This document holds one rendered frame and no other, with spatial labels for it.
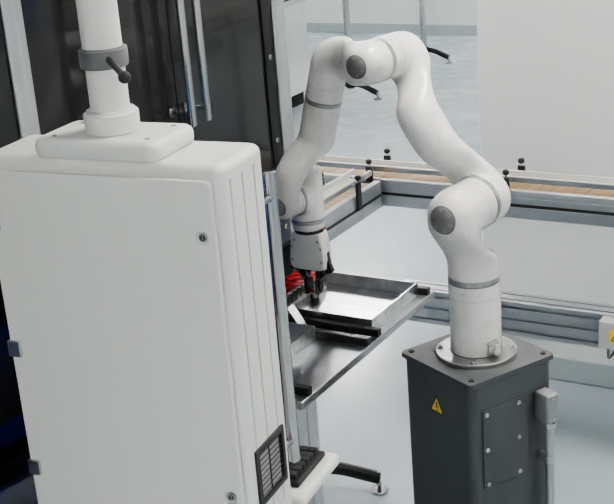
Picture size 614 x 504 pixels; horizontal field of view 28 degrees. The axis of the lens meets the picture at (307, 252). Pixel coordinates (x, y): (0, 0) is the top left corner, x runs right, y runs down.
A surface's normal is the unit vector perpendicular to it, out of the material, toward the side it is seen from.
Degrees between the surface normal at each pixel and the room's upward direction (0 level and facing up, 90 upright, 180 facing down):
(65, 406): 90
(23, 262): 90
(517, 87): 90
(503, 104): 90
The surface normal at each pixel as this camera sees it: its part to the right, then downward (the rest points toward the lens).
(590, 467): -0.07, -0.94
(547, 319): -0.50, 0.33
